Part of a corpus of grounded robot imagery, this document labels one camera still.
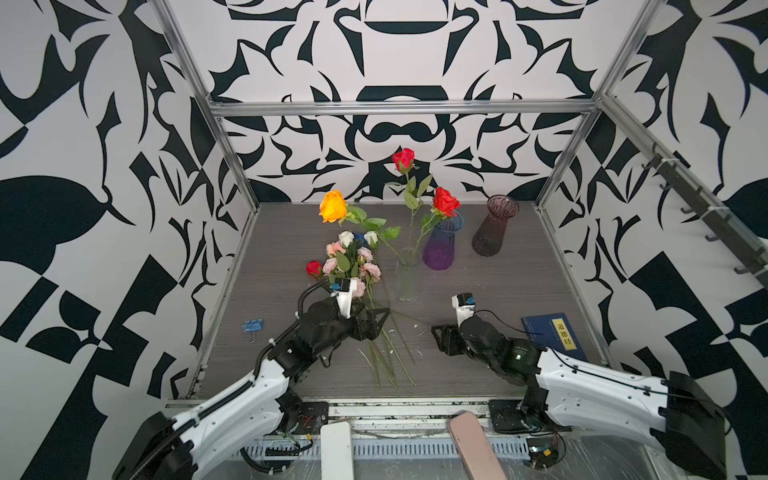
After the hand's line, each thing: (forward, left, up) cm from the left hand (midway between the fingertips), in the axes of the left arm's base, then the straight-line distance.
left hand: (380, 301), depth 76 cm
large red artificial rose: (+18, -17, +16) cm, 29 cm away
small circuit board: (-31, -37, -17) cm, 51 cm away
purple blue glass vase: (+26, -20, -12) cm, 35 cm away
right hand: (-5, -16, -8) cm, 18 cm away
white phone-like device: (-30, +10, -10) cm, 33 cm away
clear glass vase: (+20, -10, -20) cm, 29 cm away
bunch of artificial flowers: (+20, +8, -10) cm, 24 cm away
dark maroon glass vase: (+26, -36, -8) cm, 45 cm away
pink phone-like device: (-31, -21, -14) cm, 40 cm away
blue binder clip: (+1, +37, -15) cm, 40 cm away
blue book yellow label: (-4, -50, -15) cm, 53 cm away
